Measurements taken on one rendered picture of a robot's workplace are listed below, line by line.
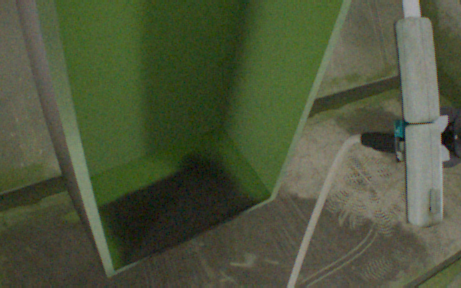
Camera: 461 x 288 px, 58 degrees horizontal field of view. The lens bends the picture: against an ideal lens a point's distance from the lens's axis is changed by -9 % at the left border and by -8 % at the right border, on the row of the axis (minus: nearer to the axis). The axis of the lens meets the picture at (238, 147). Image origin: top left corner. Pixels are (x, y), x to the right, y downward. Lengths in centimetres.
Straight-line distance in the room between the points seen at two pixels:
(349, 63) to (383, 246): 110
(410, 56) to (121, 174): 110
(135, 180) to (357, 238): 100
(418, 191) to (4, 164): 177
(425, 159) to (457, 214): 162
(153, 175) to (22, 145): 77
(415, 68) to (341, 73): 192
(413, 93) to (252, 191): 95
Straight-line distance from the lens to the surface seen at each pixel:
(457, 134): 76
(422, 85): 66
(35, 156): 209
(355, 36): 265
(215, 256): 187
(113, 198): 148
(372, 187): 223
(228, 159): 157
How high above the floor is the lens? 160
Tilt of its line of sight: 43 degrees down
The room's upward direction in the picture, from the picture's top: 3 degrees clockwise
